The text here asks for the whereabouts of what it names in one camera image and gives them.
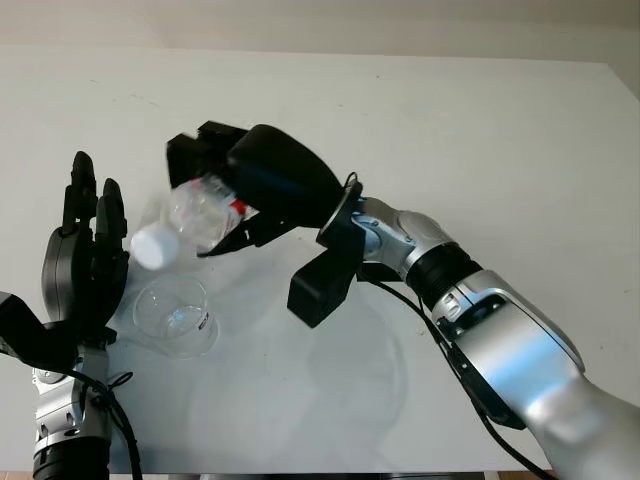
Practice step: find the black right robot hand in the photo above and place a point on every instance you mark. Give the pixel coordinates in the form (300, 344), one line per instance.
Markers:
(285, 180)

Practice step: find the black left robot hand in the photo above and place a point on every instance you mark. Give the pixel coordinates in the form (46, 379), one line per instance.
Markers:
(80, 280)

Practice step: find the clear plastic water bottle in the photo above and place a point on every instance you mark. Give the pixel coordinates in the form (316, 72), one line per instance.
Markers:
(200, 210)

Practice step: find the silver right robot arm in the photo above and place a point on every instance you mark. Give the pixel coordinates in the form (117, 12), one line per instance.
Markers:
(510, 325)

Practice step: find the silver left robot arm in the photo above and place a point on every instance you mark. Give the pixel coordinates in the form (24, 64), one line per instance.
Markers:
(65, 400)

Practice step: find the clear glass cup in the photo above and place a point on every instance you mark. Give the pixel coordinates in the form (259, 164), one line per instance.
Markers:
(175, 320)

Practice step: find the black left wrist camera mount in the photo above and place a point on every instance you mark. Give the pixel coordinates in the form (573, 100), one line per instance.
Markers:
(20, 325)

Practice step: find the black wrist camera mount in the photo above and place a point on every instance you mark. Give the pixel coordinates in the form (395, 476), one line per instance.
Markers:
(20, 325)
(320, 290)

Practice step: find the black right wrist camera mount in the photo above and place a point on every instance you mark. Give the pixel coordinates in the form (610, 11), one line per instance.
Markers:
(320, 290)

